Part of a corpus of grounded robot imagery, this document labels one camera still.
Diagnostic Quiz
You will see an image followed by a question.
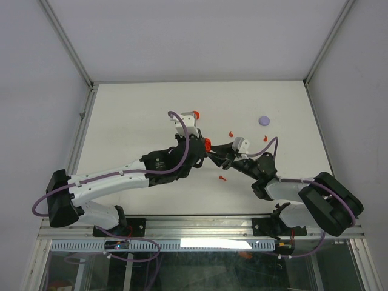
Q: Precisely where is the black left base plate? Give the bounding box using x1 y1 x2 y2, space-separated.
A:
107 217 147 238

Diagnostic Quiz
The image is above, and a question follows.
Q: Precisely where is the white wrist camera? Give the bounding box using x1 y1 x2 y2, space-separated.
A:
232 137 250 159
167 111 199 137

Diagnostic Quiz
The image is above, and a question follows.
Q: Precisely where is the grey slotted cable tray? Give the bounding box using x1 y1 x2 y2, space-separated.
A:
51 238 275 253

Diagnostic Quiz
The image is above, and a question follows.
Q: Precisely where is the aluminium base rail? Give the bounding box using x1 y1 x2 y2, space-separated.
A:
38 215 365 241

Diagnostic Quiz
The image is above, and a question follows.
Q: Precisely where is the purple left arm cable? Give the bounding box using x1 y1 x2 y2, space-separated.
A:
32 110 192 218

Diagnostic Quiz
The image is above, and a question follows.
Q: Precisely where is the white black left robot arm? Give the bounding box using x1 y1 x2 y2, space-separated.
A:
46 134 211 236

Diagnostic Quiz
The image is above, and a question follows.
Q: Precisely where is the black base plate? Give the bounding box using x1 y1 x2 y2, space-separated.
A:
252 217 307 239
107 217 147 238

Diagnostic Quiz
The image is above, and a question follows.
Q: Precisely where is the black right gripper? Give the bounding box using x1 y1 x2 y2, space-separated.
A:
207 141 259 181

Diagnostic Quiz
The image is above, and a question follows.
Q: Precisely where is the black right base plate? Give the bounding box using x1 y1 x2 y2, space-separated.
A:
252 217 307 239

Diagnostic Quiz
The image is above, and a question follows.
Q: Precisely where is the aluminium frame post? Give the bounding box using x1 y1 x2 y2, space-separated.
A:
303 0 357 87
38 0 94 89

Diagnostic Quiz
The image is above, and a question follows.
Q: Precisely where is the aluminium frame post left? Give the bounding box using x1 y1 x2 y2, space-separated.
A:
38 0 94 89

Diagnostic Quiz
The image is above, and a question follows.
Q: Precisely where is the aluminium frame post right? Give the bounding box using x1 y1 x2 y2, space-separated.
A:
303 0 357 87

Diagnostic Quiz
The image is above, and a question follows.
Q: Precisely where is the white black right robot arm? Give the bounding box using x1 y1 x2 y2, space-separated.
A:
206 138 364 237

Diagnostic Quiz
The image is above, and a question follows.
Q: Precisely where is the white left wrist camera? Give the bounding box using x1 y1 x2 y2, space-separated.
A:
167 111 199 137

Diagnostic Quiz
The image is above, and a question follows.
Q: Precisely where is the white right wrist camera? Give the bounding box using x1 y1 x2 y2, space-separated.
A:
232 137 250 159

